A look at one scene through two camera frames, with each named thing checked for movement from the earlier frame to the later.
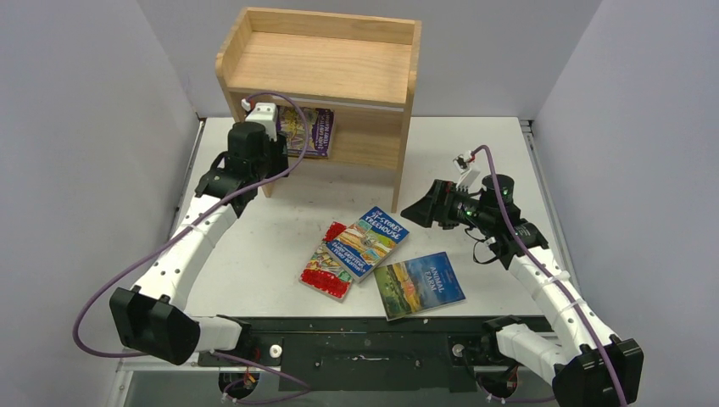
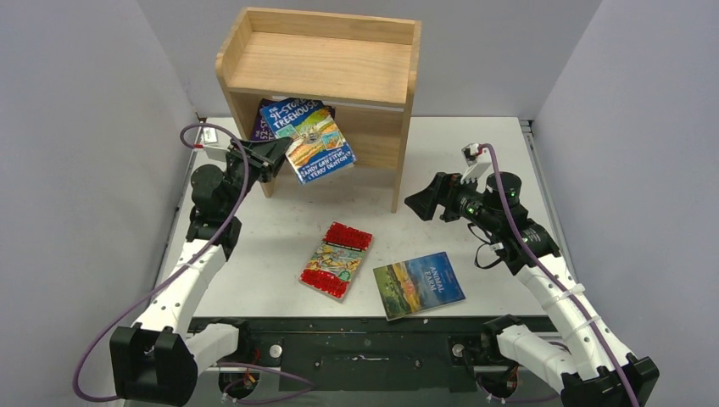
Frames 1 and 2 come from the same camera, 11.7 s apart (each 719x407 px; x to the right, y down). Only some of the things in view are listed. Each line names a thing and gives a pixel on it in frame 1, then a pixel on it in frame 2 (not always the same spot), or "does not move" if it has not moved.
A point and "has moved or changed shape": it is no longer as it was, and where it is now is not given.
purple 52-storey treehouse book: [320, 130] has moved or changed shape
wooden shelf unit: [362, 68] does not move
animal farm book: [417, 286] does not move
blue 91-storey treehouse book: [362, 248] -> [319, 147]
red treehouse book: [323, 273] does not move
